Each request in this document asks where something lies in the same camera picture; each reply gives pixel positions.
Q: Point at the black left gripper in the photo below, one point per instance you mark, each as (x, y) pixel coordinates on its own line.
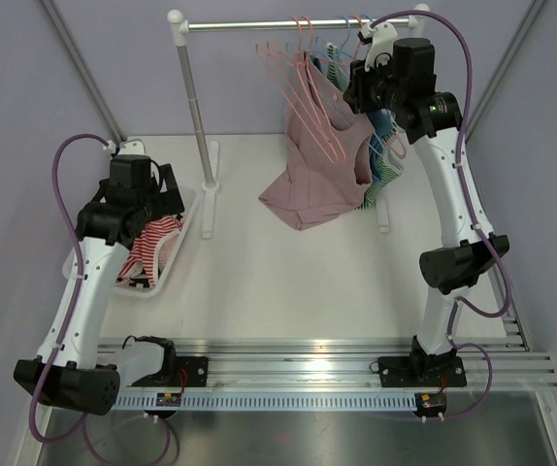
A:
(167, 202)

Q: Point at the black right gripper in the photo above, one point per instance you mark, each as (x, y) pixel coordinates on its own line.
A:
(355, 93)

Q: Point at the red white striped tank top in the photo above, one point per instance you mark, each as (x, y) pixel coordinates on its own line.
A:
(152, 250)

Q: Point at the mauve tank top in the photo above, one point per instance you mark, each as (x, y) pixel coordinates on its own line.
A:
(312, 191)

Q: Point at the green white striped tank top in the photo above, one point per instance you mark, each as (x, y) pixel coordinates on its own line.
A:
(391, 166)

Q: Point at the blue tank top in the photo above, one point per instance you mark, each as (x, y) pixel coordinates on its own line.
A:
(380, 131)

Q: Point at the black white striped tank top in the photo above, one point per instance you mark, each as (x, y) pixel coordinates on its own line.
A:
(138, 283)

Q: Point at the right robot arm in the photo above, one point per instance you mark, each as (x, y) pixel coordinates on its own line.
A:
(399, 77)

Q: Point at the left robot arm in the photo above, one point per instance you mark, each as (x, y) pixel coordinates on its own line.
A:
(66, 371)

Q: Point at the white plastic basket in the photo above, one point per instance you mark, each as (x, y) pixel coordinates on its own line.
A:
(114, 226)

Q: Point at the white metal clothes rack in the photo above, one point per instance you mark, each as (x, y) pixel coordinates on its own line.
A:
(181, 27)

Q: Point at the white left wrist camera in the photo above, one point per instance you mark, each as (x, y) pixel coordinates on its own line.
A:
(131, 147)

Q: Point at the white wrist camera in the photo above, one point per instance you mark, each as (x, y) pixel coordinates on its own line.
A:
(380, 39)
(131, 147)

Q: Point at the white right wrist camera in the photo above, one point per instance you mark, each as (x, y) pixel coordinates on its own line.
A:
(380, 39)

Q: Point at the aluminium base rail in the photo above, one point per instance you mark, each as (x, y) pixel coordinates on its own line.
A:
(340, 375)

